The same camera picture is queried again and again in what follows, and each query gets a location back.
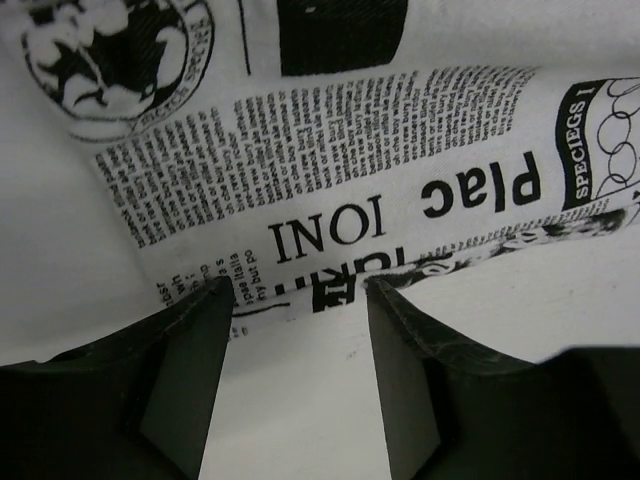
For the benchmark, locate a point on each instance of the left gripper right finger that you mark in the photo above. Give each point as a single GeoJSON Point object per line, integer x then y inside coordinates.
{"type": "Point", "coordinates": [453, 408]}

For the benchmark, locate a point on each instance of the newspaper print trousers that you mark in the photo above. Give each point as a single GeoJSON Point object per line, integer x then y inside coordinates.
{"type": "Point", "coordinates": [299, 147]}

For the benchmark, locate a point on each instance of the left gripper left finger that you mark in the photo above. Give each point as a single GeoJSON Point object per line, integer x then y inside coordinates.
{"type": "Point", "coordinates": [136, 404]}

